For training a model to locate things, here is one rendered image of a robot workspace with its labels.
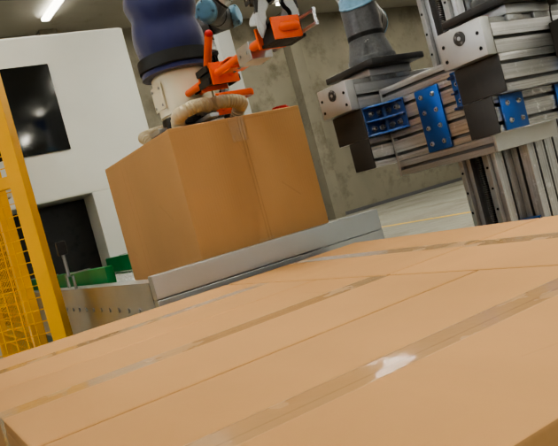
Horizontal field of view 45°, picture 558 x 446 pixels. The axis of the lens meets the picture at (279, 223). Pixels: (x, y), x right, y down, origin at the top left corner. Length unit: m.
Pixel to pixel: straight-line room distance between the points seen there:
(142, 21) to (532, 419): 1.83
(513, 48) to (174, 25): 0.95
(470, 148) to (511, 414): 1.48
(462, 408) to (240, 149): 1.41
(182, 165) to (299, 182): 0.35
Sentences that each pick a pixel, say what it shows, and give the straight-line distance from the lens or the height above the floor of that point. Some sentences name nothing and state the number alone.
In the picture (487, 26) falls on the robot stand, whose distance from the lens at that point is 1.69.
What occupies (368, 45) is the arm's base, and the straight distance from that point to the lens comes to 2.15.
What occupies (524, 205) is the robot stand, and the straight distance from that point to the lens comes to 2.07.
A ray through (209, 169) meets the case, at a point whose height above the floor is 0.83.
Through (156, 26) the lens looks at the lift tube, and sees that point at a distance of 2.08.
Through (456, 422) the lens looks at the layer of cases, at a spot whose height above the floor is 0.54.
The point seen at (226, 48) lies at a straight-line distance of 5.15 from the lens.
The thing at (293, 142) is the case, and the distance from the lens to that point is 1.89.
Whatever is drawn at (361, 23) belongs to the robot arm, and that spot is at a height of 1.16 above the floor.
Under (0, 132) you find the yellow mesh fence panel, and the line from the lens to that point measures 2.38.
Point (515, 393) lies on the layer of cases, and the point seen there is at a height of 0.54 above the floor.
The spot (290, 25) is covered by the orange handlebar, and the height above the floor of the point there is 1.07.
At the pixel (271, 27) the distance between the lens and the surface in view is 1.59.
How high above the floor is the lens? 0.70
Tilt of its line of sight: 2 degrees down
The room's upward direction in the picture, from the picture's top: 15 degrees counter-clockwise
